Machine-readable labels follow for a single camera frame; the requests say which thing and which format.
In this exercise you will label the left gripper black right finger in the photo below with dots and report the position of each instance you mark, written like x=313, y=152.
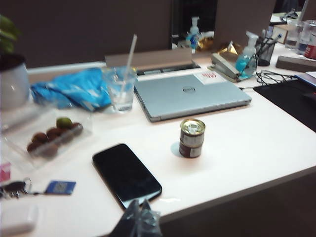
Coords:
x=150, y=222

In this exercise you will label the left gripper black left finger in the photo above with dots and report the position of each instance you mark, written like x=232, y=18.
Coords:
x=129, y=222

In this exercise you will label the black smartphone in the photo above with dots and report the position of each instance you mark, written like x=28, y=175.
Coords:
x=126, y=175

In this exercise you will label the blue key tag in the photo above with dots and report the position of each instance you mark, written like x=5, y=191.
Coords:
x=60, y=187

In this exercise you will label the brown lychee fruit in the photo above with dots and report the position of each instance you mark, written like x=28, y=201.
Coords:
x=32, y=147
x=39, y=137
x=77, y=128
x=53, y=133

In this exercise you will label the white earbuds case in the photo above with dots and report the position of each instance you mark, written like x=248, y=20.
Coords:
x=17, y=219

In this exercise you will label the green lychee fruit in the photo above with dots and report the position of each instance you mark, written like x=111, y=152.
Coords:
x=64, y=122

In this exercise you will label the bunch of dark keys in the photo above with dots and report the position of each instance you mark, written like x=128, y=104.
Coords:
x=14, y=187

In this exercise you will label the clear plastic cup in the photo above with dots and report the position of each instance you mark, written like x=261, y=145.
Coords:
x=121, y=98

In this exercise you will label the silver Dell laptop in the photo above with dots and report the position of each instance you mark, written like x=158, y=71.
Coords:
x=185, y=98

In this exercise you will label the clear plastic fruit container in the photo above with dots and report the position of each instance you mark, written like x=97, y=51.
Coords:
x=17, y=150

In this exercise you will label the small pink packet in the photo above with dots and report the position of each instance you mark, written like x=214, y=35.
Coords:
x=4, y=171

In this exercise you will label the blue snack bag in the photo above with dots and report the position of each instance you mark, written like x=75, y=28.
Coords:
x=74, y=89

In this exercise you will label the white drinking straw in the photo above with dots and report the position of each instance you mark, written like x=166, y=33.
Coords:
x=132, y=49

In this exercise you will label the beige stapler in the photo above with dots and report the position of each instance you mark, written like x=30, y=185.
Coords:
x=222, y=64

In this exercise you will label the white plant pot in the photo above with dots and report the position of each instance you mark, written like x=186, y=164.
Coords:
x=12, y=84

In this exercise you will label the black mouse pad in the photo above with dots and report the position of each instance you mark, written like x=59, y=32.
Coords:
x=284, y=98

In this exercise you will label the blue hand sanitizer bottle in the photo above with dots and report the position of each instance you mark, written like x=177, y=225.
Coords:
x=243, y=64

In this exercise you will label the gold foil wrapper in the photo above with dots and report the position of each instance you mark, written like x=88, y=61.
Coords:
x=232, y=49

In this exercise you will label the black mesh pen holder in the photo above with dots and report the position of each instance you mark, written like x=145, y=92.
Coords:
x=265, y=54

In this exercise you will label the brown desk partition screen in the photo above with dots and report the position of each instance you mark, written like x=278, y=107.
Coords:
x=74, y=24

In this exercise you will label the black glossy panel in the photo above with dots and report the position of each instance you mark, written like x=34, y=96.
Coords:
x=182, y=14

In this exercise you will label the brown rectangular block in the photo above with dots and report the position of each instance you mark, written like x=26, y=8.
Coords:
x=296, y=64

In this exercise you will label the white paper sheet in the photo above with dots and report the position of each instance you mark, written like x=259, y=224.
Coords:
x=312, y=74

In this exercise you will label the green leafy plant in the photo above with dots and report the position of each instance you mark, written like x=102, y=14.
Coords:
x=7, y=34

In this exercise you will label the white and blue marker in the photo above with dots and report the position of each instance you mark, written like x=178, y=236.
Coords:
x=277, y=37

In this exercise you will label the white cardboard box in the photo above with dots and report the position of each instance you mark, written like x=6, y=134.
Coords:
x=286, y=33

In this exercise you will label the clear glass cup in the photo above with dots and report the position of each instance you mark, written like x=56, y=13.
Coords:
x=293, y=37

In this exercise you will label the red labelled container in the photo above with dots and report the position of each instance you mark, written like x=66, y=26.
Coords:
x=311, y=49

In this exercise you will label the clear water bottle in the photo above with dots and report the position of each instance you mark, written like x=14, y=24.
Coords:
x=305, y=29

